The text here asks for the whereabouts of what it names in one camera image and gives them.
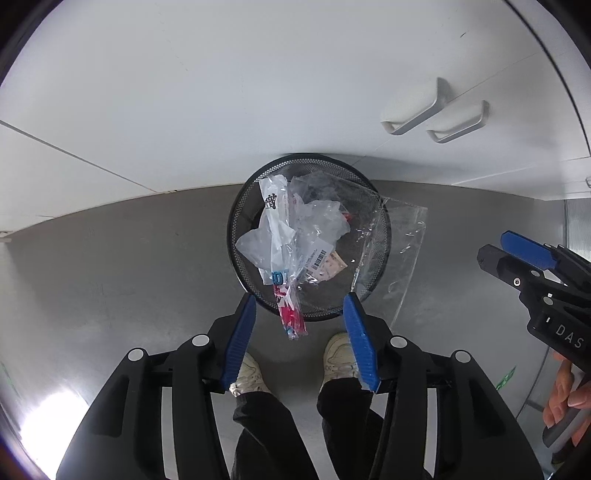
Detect small clear plastic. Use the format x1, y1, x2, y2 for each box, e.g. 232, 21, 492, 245
235, 201, 351, 285

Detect pink apple chips pouch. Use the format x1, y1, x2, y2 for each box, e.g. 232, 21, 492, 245
307, 251, 348, 284

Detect clear zip bag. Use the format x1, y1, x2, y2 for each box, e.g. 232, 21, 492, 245
315, 180, 428, 325

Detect red white snack wrapper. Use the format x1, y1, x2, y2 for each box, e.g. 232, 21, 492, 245
259, 175, 307, 340

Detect clear plastic bag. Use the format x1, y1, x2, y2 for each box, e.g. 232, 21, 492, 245
288, 171, 353, 206

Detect black mesh trash bin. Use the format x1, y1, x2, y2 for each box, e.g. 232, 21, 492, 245
226, 154, 393, 336

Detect person's right hand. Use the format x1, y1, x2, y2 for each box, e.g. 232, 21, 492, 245
543, 353, 590, 428

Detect white sneaker right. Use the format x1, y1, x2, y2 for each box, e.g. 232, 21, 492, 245
322, 332, 359, 384

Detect white lower cabinet doors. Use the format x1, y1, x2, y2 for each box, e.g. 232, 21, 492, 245
1, 1, 590, 234

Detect silver cabinet handle right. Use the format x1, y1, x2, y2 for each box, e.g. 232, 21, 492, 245
427, 100, 490, 144

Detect silver cabinet handle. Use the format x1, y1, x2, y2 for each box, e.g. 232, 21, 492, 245
380, 77, 452, 136
427, 100, 490, 144

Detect silver cabinet handle left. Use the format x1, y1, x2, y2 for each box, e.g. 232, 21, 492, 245
380, 77, 452, 136

